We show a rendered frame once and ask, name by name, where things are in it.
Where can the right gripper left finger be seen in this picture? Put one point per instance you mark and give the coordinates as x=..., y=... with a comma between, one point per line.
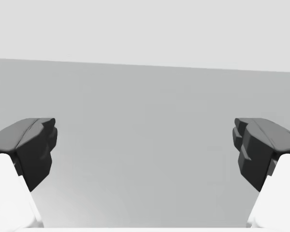
x=26, y=154

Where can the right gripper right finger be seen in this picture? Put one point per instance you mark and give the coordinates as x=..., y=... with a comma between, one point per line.
x=258, y=154

